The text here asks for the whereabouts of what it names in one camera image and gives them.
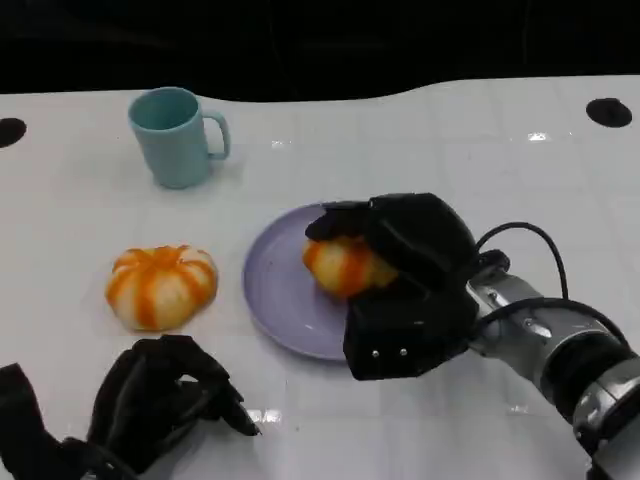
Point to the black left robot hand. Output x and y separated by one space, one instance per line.
155 395

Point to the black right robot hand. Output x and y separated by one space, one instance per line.
425 240

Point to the orange white toy bread roll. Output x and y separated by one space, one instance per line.
160 287
345 267

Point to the lilac plate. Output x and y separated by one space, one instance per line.
280 280

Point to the black round table grommet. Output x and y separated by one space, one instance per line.
609 112
10 132

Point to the pale green mug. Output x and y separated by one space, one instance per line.
167 142

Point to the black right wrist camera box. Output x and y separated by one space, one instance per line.
405 335

